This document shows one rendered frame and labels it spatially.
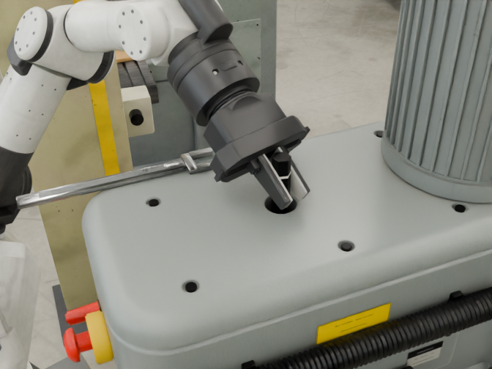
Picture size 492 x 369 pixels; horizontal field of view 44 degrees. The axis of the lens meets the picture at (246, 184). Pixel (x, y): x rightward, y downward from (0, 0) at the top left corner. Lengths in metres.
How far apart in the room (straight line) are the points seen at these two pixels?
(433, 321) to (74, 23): 0.60
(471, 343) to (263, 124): 0.43
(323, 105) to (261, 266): 4.16
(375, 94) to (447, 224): 4.27
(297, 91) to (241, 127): 4.27
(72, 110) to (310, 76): 2.98
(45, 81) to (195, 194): 0.36
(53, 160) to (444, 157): 2.09
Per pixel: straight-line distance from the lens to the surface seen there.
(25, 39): 0.95
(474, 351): 0.94
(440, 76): 0.68
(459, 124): 0.69
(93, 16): 0.87
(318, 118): 4.59
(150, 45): 0.72
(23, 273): 1.09
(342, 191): 0.74
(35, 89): 0.99
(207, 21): 0.70
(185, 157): 0.78
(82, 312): 0.87
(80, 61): 0.96
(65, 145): 2.61
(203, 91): 0.69
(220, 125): 0.67
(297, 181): 0.69
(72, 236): 2.88
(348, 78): 5.17
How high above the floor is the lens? 2.33
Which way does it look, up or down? 37 degrees down
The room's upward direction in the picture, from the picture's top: 1 degrees counter-clockwise
